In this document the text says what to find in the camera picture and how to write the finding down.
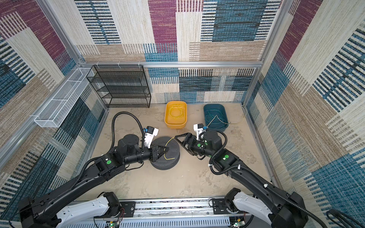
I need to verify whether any teal plastic tray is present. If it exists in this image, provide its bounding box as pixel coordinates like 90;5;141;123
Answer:
203;104;229;132

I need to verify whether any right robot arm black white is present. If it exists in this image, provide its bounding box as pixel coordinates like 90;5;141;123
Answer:
175;130;326;228

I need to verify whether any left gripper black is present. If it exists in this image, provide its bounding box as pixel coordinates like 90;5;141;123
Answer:
124;143;169;167

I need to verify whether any black wire mesh shelf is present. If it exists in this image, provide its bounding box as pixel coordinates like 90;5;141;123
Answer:
86;65;151;108

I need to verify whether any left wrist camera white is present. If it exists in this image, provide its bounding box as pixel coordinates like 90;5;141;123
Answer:
144;126;159;148

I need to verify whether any yellow cable in yellow tray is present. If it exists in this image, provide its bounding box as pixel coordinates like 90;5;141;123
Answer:
169;104;186;120

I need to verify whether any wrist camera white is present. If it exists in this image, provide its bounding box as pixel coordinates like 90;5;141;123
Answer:
194;123;207;140
144;126;159;148

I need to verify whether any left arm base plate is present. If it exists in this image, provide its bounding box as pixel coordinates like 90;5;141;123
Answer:
95;201;136;219

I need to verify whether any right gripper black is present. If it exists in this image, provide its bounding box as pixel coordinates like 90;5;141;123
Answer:
175;132;215;158

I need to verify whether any dark grey cable spool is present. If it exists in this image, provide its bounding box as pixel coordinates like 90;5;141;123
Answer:
150;136;180;170

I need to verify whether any aluminium rail front frame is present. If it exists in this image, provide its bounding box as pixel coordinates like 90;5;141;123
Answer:
56;189;295;228

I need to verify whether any white wire mesh basket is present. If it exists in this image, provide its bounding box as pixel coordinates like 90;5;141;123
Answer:
34;67;90;128

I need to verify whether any green cable in teal tray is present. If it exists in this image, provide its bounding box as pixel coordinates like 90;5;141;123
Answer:
206;110;229;129

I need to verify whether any black cable bottom right corner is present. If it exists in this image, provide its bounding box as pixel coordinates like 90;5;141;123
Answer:
325;208;365;228

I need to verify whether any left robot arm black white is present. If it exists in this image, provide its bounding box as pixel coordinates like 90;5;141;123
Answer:
18;122;169;228

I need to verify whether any yellow plastic tray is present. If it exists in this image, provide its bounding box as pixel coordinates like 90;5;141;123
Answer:
164;101;187;129

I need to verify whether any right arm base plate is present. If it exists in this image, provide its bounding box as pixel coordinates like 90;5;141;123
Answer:
208;198;251;216

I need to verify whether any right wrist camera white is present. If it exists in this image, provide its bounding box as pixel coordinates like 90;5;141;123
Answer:
194;123;207;140

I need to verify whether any yellow cable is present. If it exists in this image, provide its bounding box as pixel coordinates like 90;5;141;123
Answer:
163;113;247;161
169;104;186;120

